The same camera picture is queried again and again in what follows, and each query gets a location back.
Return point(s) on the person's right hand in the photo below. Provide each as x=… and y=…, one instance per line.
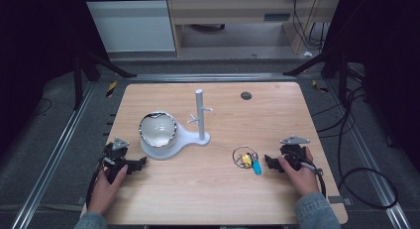
x=302, y=179

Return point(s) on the aluminium floor rail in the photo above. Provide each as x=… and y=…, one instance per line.
x=366, y=156
x=52, y=156
x=211, y=77

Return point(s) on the white cabinet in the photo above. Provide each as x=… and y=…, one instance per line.
x=132, y=25

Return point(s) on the light wooden desk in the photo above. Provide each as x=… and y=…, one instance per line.
x=231, y=11

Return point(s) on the yellow black tape strip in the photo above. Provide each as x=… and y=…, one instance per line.
x=111, y=89
x=319, y=87

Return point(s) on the small white floor object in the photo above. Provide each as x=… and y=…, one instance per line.
x=307, y=53

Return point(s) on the white bowl with silver rim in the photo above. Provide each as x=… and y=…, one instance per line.
x=157, y=130

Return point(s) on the person's left hand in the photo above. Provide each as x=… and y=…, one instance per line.
x=105, y=192

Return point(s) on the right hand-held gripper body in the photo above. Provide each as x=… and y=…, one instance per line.
x=293, y=152

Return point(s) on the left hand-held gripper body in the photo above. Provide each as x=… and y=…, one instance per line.
x=116, y=155

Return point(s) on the white stand with pegs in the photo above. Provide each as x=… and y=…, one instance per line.
x=185, y=140

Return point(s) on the black stand legs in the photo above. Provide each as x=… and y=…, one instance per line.
x=78, y=80
x=343, y=77

